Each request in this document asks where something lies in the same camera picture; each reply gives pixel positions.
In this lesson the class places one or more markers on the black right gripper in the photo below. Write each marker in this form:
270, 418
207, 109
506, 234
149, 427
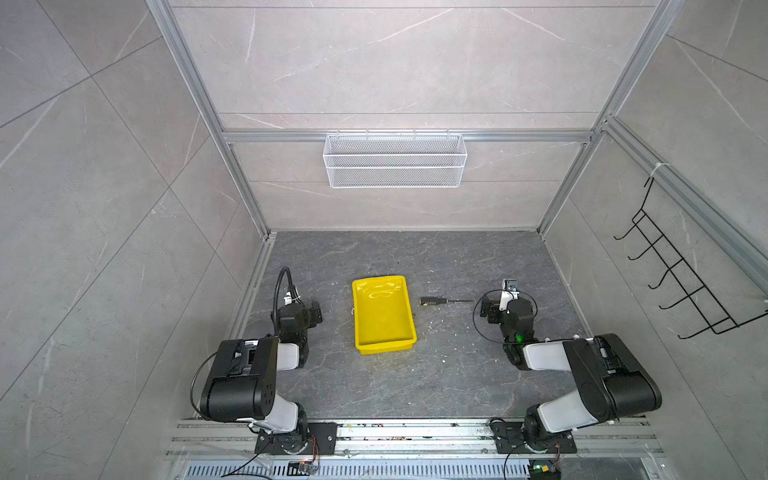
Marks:
495, 308

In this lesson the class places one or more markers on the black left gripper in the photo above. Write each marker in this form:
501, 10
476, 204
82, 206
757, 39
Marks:
312, 312

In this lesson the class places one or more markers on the black yellow handled screwdriver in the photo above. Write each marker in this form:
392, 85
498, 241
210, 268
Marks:
435, 301

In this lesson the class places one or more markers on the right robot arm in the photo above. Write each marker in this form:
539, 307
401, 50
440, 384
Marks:
610, 383

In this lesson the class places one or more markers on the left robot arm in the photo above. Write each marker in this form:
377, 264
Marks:
242, 383

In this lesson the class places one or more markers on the yellow plastic bin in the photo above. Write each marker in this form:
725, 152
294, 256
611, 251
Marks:
383, 318

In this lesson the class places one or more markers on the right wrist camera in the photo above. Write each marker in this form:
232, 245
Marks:
509, 292

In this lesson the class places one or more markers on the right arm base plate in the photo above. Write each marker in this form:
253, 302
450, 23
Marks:
534, 441

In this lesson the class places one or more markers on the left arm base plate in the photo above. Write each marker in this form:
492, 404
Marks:
295, 439

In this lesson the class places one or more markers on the aluminium mounting rail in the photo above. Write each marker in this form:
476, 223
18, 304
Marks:
451, 437

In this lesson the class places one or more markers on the white wire mesh basket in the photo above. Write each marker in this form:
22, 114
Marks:
369, 161

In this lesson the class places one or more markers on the black wire hook rack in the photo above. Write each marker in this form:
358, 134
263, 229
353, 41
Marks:
694, 291

